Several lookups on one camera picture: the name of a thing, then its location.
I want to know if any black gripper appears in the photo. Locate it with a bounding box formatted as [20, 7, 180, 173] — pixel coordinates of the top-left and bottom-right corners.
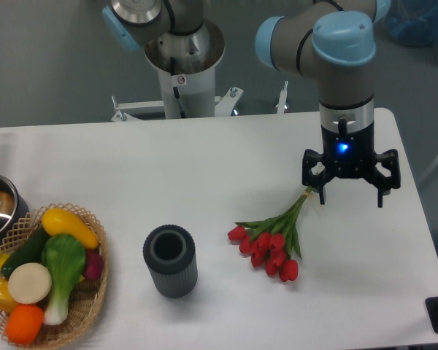
[302, 122, 401, 208]

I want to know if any red tulip bouquet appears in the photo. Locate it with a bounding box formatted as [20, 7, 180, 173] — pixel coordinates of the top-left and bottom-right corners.
[227, 186, 312, 283]

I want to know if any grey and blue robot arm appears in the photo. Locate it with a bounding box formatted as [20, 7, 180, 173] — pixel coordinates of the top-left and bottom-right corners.
[102, 1, 401, 198]

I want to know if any blue plastic bag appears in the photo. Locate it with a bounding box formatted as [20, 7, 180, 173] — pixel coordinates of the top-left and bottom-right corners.
[383, 0, 438, 60]

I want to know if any dark grey ribbed vase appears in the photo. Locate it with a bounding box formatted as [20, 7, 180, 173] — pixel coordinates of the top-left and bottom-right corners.
[143, 225, 198, 298]

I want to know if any red radish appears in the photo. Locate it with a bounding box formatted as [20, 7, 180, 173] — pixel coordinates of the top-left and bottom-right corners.
[82, 250, 104, 281]

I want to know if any woven wicker basket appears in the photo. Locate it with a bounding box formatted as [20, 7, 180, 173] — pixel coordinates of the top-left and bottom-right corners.
[0, 203, 109, 349]

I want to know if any green bok choy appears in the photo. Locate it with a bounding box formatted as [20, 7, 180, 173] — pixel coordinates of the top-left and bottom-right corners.
[41, 233, 85, 326]

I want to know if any yellow squash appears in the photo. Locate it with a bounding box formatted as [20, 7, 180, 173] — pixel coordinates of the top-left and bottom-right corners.
[41, 208, 99, 249]

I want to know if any dark green cucumber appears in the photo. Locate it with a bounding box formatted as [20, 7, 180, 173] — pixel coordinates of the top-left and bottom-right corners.
[0, 226, 50, 279]

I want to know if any beige round disc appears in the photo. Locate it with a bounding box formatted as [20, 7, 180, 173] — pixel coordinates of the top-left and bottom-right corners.
[8, 262, 52, 304]

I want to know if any orange fruit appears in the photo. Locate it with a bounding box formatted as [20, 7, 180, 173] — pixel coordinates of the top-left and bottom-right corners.
[4, 305, 44, 346]

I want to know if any yellow bell pepper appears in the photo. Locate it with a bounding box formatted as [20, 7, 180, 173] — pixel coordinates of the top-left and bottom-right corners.
[0, 278, 18, 314]

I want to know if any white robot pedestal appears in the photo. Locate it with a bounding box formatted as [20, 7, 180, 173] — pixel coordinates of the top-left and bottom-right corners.
[112, 20, 244, 122]

